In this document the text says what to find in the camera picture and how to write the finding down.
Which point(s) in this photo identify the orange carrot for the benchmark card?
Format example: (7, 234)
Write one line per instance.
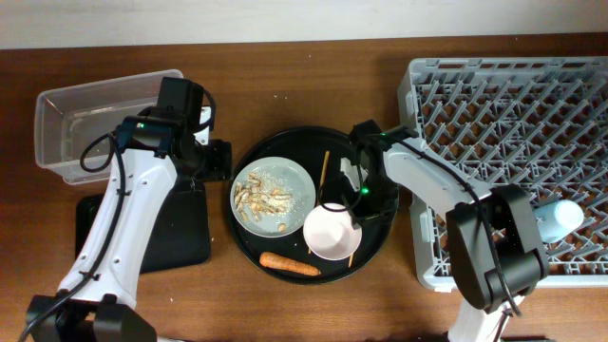
(282, 263)

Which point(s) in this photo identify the grey plate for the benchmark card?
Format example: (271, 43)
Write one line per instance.
(304, 190)

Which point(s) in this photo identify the clear plastic bin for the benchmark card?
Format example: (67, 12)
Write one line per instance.
(69, 119)

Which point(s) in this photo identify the pile of peanut shells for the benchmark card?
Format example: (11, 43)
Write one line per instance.
(248, 204)

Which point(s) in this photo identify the black rectangular bin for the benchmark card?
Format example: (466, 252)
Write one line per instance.
(181, 236)

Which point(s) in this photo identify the pile of rice grains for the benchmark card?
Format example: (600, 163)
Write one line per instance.
(274, 191)

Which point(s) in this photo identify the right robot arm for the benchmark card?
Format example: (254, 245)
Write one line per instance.
(496, 253)

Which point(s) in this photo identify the grey dishwasher rack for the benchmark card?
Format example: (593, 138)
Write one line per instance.
(540, 123)

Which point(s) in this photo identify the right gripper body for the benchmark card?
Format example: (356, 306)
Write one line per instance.
(378, 198)

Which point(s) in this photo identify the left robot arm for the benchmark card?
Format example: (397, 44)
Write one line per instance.
(151, 154)

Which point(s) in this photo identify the round black tray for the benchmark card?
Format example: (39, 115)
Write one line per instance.
(306, 146)

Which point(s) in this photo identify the light blue cup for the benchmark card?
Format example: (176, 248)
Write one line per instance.
(557, 220)

